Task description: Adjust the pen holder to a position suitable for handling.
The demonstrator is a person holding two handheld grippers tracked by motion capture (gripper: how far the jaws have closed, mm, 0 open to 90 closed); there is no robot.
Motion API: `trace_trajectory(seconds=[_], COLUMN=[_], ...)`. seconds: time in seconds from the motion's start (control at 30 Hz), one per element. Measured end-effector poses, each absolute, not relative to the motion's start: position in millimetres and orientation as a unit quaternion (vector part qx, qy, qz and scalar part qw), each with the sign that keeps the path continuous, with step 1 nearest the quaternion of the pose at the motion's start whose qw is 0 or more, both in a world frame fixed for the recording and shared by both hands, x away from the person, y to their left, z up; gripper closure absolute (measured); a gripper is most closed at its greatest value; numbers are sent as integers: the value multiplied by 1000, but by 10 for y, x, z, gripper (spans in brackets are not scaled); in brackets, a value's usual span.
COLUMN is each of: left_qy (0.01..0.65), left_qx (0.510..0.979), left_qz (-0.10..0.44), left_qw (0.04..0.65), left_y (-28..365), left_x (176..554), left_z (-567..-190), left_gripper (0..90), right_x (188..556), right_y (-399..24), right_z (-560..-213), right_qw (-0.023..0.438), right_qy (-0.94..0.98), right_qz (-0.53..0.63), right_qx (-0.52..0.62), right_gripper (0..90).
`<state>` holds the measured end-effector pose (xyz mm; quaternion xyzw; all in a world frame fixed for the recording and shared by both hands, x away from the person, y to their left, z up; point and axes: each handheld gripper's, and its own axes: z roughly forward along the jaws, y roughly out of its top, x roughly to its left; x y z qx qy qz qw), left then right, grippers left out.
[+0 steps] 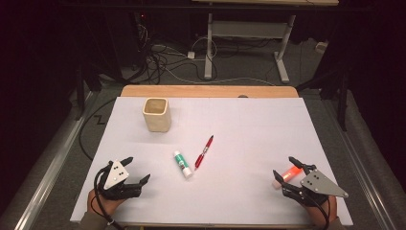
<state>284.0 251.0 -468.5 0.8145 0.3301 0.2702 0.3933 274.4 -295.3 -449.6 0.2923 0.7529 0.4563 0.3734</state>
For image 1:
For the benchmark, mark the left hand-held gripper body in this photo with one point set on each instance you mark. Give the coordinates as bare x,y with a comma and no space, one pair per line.
116,175

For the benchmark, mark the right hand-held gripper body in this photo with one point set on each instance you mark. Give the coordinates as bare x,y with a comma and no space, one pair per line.
319,185

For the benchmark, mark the orange highlighter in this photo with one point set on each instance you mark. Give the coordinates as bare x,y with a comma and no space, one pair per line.
288,175

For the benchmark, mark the white and green glue stick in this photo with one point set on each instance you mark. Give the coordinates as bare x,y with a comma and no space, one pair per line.
182,163

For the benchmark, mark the beige square cup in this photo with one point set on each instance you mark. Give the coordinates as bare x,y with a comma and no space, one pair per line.
158,123

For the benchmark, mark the red pen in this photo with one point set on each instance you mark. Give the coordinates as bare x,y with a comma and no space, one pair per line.
204,151

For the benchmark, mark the person's right hand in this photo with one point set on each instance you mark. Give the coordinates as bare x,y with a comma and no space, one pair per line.
319,214

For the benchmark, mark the person's left hand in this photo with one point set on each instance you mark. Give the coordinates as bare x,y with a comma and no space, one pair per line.
107,207

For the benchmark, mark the white table cover sheet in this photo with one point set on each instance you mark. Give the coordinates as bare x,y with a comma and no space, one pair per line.
239,134

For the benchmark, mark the black stand leg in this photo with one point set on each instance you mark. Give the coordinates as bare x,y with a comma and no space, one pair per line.
343,105
80,96

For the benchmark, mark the small white box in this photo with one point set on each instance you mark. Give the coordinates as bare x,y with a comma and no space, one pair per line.
321,47

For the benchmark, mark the white-legged desk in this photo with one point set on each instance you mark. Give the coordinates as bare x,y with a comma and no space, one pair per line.
249,29

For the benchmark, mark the metal floor rail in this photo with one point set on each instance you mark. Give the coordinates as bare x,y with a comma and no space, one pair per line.
52,172
360,166

